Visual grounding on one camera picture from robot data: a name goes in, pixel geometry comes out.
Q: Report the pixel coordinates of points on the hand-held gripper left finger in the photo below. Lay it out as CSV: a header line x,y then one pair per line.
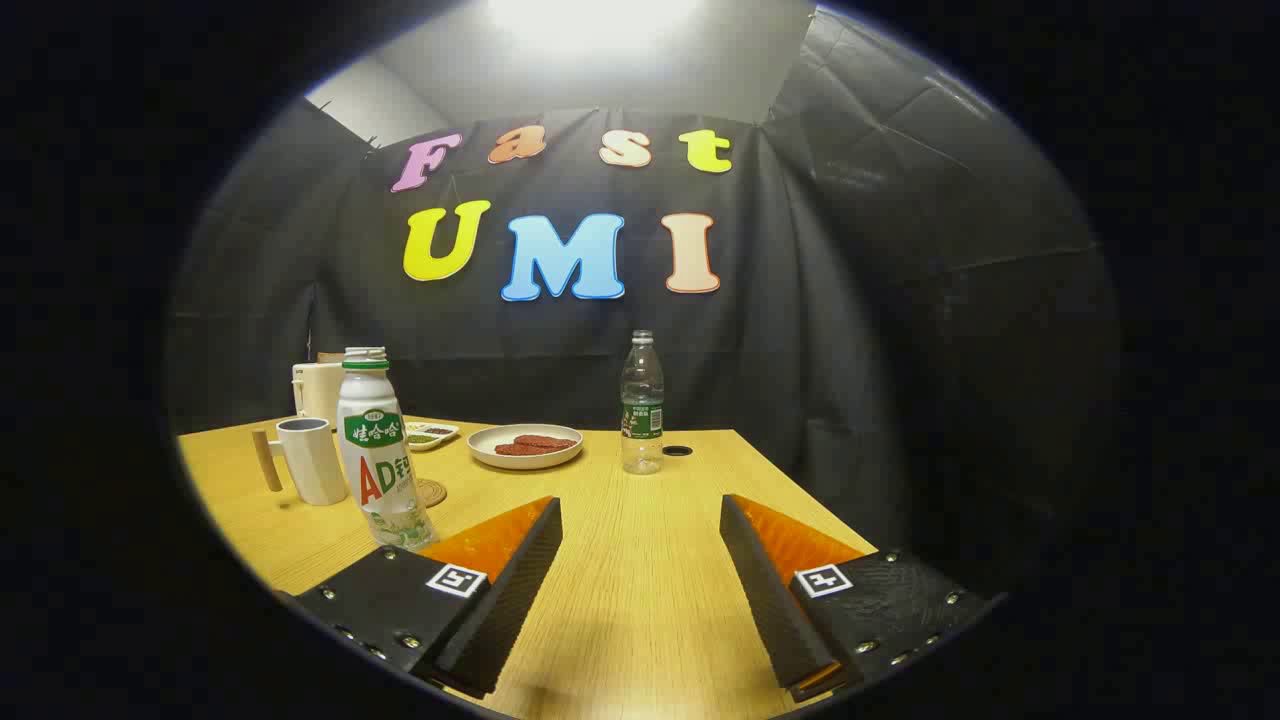
x,y
510,590

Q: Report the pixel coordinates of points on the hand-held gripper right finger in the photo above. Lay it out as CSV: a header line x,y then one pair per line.
x,y
765,590

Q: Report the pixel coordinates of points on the round cork coaster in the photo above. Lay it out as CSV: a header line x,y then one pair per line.
x,y
433,492

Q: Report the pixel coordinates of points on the white juice bottle green label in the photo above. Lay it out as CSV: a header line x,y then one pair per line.
x,y
375,470

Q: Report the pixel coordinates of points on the clear plastic water bottle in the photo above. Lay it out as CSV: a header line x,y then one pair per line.
x,y
641,410

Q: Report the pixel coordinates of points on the wooden table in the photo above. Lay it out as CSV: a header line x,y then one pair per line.
x,y
640,560

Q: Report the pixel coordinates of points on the white round plate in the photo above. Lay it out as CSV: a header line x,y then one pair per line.
x,y
490,455

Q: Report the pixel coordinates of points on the reddish brown meat strip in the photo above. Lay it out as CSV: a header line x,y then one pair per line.
x,y
515,450
550,440

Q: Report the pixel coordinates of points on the white divided dish with beans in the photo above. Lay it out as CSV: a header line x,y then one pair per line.
x,y
430,436

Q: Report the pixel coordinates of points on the cream toaster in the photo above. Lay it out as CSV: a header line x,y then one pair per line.
x,y
318,390

